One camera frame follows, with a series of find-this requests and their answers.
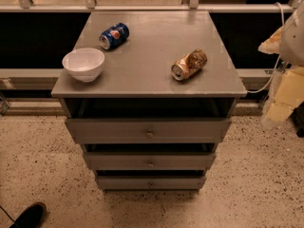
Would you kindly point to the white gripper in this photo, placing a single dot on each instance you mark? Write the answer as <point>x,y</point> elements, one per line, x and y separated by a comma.
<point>294,39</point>

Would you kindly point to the grey bottom drawer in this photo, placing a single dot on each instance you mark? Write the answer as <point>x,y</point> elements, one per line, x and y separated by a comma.
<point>150,183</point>

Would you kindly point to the grey drawer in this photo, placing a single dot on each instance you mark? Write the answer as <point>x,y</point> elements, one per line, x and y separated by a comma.
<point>148,161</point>
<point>147,130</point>
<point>150,183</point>

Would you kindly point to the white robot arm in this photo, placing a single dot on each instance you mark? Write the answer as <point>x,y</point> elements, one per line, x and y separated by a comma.
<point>291,48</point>

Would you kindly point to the grey wooden drawer cabinet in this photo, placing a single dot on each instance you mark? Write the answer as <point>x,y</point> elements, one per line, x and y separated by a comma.
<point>137,82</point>

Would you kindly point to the grey top drawer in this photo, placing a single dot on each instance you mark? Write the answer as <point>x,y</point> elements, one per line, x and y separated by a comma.
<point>147,130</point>

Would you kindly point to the grey middle drawer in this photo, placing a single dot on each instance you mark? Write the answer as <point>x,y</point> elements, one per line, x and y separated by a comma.
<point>148,161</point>

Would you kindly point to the crushed orange soda can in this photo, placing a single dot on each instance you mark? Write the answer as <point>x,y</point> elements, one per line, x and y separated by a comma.
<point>189,65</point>

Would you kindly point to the blue pepsi can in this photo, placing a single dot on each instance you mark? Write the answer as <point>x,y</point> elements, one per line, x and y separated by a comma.
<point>114,36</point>

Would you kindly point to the white bowl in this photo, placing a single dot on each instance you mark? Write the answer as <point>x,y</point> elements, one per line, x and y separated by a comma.
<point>84,64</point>

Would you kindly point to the black shoe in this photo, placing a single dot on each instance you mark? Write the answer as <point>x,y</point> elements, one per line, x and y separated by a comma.
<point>32,217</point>

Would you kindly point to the metal railing frame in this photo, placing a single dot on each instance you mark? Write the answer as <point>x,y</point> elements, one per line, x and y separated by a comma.
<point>148,7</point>

